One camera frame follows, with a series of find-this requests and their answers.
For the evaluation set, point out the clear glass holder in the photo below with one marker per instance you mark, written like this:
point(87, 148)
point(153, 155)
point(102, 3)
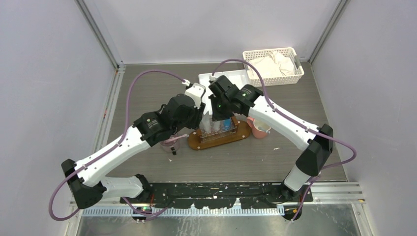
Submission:
point(207, 137)

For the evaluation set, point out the orange cap toothpaste tube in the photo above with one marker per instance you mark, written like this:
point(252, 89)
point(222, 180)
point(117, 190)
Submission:
point(205, 124)

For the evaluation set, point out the pink mug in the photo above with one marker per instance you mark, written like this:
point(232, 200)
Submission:
point(259, 129)

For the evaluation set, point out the white towels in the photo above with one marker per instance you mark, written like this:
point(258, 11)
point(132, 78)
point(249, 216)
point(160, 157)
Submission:
point(274, 65)

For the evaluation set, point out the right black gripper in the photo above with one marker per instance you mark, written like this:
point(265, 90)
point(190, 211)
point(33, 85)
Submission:
point(216, 115)

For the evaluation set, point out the white plastic tray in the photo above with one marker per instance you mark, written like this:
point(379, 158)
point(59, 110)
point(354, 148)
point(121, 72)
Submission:
point(237, 77)

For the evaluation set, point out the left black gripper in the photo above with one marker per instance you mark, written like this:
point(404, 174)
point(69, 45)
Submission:
point(197, 117)

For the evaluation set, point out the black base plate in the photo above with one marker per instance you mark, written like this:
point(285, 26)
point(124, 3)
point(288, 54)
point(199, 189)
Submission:
point(217, 195)

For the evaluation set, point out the brown wooden block back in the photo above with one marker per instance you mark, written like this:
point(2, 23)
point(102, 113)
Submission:
point(234, 121)

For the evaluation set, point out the blue toothpaste tube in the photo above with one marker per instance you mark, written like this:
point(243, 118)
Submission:
point(227, 124)

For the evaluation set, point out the oval wooden tray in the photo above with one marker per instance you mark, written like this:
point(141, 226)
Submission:
point(243, 131)

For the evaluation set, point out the purple mug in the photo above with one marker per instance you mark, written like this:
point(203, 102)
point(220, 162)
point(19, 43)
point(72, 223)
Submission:
point(171, 147)

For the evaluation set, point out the white basket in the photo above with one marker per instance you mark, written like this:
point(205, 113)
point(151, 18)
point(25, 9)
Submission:
point(287, 52)

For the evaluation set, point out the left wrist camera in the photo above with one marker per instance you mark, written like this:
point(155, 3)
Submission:
point(195, 91)

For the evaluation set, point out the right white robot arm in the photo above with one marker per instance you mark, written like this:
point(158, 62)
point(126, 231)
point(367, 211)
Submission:
point(307, 137)

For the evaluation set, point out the white toothpaste tube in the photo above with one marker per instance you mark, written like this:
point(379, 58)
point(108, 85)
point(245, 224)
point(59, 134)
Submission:
point(216, 125)

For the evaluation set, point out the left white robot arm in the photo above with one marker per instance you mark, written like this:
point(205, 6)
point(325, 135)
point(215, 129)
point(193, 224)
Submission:
point(88, 180)

